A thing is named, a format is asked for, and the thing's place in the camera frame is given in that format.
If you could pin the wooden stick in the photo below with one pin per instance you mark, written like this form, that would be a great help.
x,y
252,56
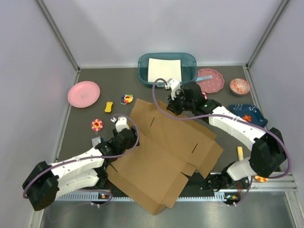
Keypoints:
x,y
240,153

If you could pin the rainbow flower toy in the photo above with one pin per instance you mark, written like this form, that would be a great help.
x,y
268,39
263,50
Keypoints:
x,y
126,99

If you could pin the teal plastic bin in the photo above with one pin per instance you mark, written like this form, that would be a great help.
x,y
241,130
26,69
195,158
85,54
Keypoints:
x,y
188,66

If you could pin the small orange toy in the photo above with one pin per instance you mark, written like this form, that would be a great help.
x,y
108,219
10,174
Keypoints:
x,y
247,118

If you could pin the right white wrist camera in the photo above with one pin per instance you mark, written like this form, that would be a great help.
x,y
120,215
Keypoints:
x,y
173,85

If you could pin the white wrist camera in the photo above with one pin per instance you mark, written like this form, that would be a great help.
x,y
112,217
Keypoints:
x,y
173,85
120,123

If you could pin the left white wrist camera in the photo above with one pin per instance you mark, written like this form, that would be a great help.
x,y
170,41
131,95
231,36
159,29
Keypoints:
x,y
120,123

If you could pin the yellow bone toy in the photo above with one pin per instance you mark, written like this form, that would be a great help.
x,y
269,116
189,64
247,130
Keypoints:
x,y
108,107

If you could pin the orange flower toy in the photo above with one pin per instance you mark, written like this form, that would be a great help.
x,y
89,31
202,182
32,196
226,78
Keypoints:
x,y
260,179

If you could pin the blue packaged item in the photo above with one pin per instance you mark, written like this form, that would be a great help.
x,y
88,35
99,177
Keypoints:
x,y
96,141

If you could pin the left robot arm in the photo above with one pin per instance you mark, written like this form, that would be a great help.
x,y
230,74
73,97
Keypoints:
x,y
48,182

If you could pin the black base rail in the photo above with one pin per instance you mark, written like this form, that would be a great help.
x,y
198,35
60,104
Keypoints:
x,y
197,186

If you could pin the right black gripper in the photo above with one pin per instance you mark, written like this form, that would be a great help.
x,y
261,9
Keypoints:
x,y
172,106

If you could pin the light blue marker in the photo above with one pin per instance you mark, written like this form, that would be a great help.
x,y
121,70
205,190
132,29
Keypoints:
x,y
202,78

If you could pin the dark blue leaf dish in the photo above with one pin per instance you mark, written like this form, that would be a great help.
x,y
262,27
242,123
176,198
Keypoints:
x,y
247,109

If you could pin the red patterned bowl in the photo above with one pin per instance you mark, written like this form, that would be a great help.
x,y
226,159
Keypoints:
x,y
239,87

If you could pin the pink round plate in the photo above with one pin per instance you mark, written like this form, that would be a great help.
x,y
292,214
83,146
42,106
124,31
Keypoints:
x,y
83,94

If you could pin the white paper sheet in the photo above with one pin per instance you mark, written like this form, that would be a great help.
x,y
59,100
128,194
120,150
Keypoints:
x,y
166,69

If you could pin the pink dotted plate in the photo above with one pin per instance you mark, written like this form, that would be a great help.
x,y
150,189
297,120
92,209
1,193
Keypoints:
x,y
213,85

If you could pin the brown cardboard box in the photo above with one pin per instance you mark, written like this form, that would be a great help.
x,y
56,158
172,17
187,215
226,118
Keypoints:
x,y
170,151

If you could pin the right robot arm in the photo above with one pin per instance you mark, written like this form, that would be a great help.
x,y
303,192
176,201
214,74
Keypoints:
x,y
267,151

